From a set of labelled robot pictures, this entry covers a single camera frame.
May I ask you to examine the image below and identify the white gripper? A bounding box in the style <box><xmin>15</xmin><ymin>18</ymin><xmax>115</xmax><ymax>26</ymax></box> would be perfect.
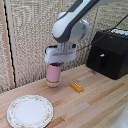
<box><xmin>44</xmin><ymin>43</ymin><xmax>78</xmax><ymax>65</ymax></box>

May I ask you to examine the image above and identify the pink mug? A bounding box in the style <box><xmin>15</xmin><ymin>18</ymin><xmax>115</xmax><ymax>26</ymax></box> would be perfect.
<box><xmin>45</xmin><ymin>62</ymin><xmax>64</xmax><ymax>84</ymax></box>

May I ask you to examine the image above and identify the yellow butter stick box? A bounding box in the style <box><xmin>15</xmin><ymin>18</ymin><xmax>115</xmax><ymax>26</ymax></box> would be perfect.
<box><xmin>69</xmin><ymin>81</ymin><xmax>85</xmax><ymax>94</ymax></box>

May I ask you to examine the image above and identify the black box appliance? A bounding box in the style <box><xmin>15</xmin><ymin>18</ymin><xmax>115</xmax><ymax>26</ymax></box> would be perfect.
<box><xmin>85</xmin><ymin>28</ymin><xmax>128</xmax><ymax>81</ymax></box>

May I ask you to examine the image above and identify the white floral rimmed plate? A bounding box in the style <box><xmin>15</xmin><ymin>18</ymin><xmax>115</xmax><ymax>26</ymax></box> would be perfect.
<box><xmin>6</xmin><ymin>94</ymin><xmax>55</xmax><ymax>128</ymax></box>

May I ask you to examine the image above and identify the black cable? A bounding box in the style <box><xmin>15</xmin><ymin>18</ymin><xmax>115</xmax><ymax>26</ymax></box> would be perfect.
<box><xmin>75</xmin><ymin>13</ymin><xmax>128</xmax><ymax>53</ymax></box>

